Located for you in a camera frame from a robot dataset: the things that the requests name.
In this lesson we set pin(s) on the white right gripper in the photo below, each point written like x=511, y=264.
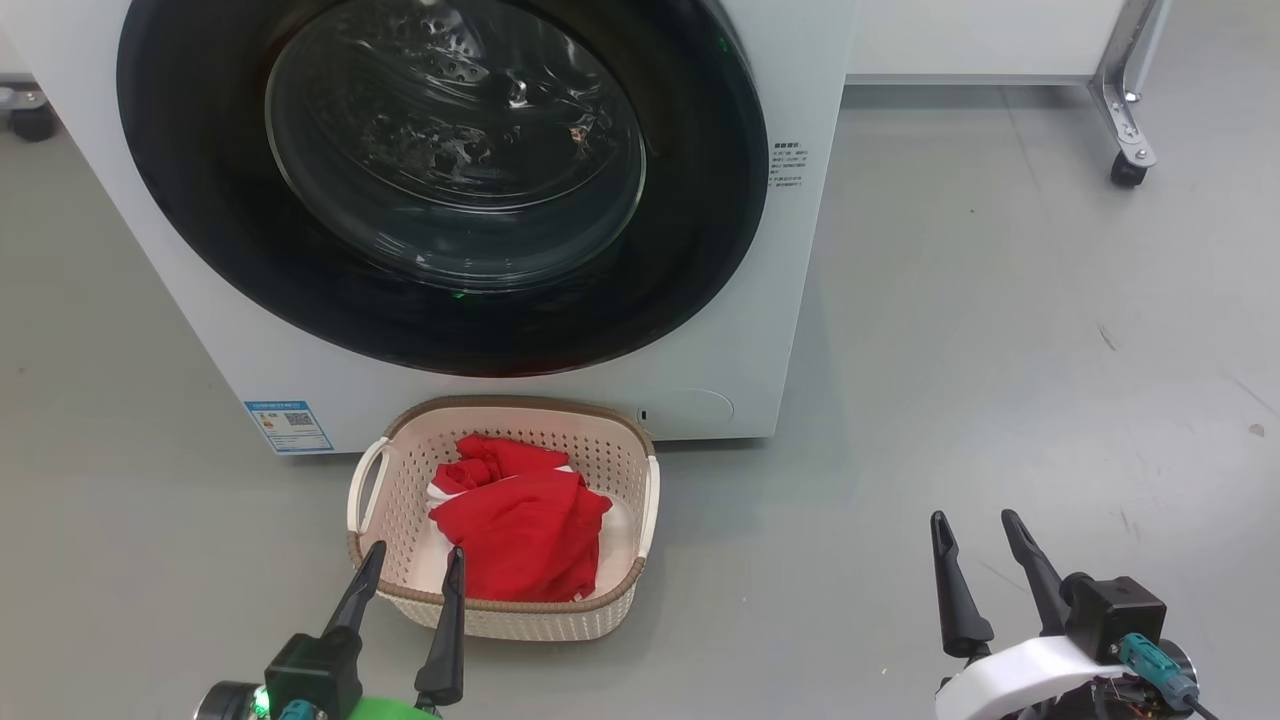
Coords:
x=1020, y=682

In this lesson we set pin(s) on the white table panel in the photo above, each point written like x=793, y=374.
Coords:
x=980, y=35

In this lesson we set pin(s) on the teal camera connector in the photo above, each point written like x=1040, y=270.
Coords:
x=297, y=711
x=1155, y=665

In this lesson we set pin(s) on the silver metal table leg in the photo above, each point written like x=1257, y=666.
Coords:
x=1130, y=90

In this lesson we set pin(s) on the teal left camera connector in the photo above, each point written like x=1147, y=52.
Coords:
x=297, y=711

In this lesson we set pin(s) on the steel perforated washer drum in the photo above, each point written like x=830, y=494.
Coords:
x=450, y=140

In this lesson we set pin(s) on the cream perforated laundry basket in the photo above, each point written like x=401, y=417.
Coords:
x=620, y=470

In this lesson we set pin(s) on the blue white energy label sticker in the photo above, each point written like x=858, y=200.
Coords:
x=290, y=428

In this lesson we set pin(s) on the small printed text label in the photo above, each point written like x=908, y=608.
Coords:
x=787, y=165

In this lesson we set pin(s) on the teal right camera connector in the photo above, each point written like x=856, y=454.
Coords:
x=1155, y=665

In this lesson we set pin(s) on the red white-trimmed jersey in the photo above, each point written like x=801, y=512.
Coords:
x=525, y=535

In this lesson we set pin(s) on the black round glass washer door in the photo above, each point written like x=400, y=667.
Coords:
x=450, y=320

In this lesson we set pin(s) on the round white filter cover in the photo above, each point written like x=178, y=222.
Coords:
x=690, y=412

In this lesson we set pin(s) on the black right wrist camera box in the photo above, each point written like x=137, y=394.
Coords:
x=1115, y=615

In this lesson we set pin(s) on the black caster wheel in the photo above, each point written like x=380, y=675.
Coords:
x=30, y=118
x=1128, y=170

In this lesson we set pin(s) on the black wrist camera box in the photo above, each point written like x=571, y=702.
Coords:
x=1115, y=615
x=315, y=675

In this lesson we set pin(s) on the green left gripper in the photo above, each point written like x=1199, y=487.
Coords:
x=400, y=710

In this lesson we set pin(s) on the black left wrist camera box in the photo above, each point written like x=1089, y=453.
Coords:
x=315, y=675

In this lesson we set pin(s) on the white front-load washing machine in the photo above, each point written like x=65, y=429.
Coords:
x=800, y=300

